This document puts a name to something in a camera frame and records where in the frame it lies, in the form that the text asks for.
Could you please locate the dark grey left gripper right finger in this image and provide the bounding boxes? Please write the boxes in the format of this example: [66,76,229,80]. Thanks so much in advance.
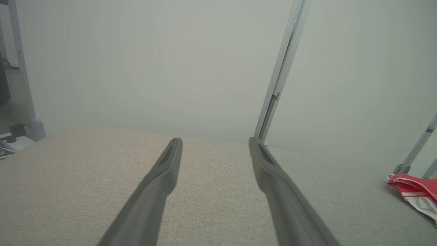
[249,137,340,246]

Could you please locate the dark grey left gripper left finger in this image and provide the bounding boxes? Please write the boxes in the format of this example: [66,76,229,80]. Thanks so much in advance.
[97,138,183,246]

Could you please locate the red jersey with number 23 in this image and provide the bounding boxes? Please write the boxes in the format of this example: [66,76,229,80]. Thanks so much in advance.
[387,174,437,226]

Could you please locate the black power adapter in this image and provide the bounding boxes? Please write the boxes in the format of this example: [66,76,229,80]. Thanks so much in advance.
[10,124,33,138]

